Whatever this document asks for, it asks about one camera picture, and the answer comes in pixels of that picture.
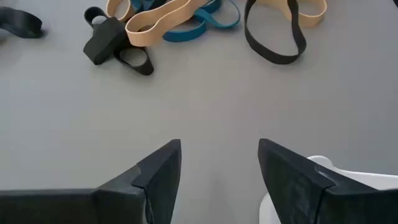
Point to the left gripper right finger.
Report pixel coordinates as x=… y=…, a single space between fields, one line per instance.
x=295 y=193

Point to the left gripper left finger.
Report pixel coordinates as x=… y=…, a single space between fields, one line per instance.
x=124 y=202

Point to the long black rubber band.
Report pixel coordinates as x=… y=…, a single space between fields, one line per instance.
x=273 y=57

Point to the blue rubber band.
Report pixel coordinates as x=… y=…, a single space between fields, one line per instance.
x=138 y=4
x=183 y=35
x=225 y=26

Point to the tan rubber band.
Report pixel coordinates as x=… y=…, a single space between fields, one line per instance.
x=143 y=39
x=130 y=14
x=314 y=20

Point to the white plastic basket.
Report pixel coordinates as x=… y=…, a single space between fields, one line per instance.
x=367 y=180

